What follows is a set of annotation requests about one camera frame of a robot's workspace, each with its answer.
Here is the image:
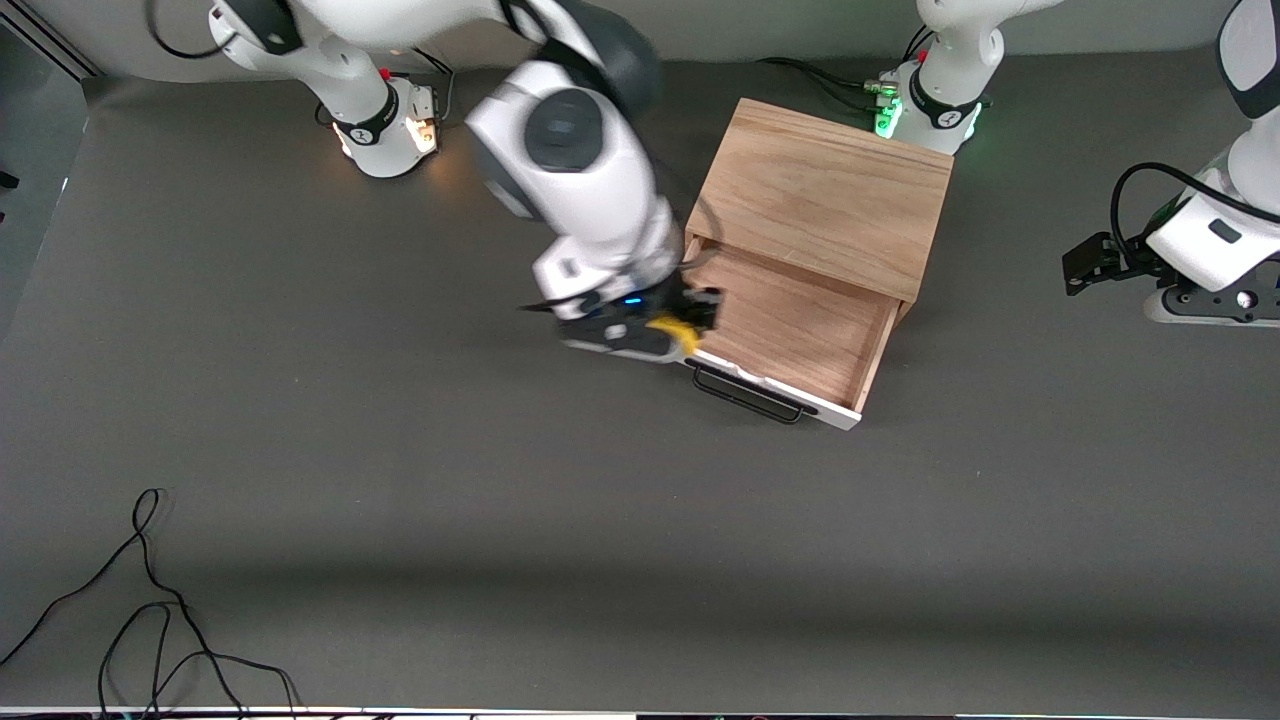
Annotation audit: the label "yellow cube block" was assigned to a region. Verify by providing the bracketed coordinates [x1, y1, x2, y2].
[645, 314, 702, 353]

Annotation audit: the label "black metal drawer handle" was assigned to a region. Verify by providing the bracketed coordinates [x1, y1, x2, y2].
[692, 363, 814, 426]

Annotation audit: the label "wooden drawer with white front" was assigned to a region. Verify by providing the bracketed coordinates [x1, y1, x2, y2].
[683, 235, 901, 431]

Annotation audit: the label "light wooden cabinet box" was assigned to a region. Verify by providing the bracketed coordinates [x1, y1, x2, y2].
[685, 97, 954, 323]

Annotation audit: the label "black left arm base cables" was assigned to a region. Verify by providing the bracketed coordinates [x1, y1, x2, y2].
[757, 25, 936, 113]

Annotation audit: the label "black arm base cables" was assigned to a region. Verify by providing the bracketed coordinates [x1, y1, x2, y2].
[315, 45, 456, 131]
[757, 25, 936, 113]

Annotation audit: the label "black right arm base cables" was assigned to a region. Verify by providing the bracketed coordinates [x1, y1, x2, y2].
[315, 45, 456, 131]

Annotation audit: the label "thin black loose cable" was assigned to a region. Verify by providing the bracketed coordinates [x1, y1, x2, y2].
[98, 603, 301, 719]
[0, 488, 246, 719]

